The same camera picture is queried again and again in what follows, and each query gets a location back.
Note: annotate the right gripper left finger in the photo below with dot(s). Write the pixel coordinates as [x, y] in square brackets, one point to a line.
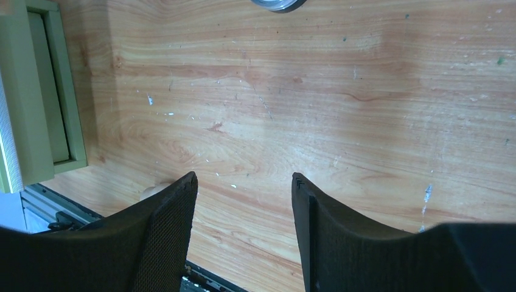
[141, 248]

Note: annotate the green drawer box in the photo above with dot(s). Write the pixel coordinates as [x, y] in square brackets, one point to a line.
[41, 135]

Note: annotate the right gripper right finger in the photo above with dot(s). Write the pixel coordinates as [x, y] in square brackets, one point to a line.
[343, 250]

